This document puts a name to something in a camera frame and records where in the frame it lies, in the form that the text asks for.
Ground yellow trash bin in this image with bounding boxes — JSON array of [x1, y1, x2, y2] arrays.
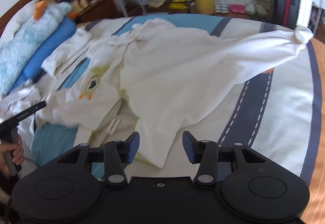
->
[[194, 0, 215, 15]]

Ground white baby garment with duck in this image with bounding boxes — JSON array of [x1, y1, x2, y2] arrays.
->
[[35, 28, 143, 161]]

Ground road-print bed sheet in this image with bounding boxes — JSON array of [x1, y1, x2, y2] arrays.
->
[[31, 14, 324, 223]]

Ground cream waffle-knit garment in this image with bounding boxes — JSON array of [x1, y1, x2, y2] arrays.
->
[[119, 18, 312, 168]]

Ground person's left hand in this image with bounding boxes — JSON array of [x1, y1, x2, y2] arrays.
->
[[0, 134, 25, 177]]

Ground white slippers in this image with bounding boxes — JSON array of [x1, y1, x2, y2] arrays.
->
[[245, 3, 268, 16]]

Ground wooden nightstand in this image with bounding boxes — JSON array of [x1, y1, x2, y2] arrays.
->
[[71, 0, 121, 24]]

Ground white sneakers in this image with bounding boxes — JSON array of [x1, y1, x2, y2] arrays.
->
[[214, 2, 229, 14]]

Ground pink slippers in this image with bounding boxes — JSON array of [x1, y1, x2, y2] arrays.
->
[[229, 4, 245, 14]]

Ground blue pillow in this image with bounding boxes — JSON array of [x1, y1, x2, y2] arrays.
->
[[7, 16, 77, 94]]

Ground dark suitcase with red strap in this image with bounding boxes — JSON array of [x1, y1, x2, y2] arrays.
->
[[271, 0, 300, 30]]

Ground light blue patterned quilt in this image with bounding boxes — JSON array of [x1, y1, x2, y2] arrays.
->
[[1, 2, 72, 96]]

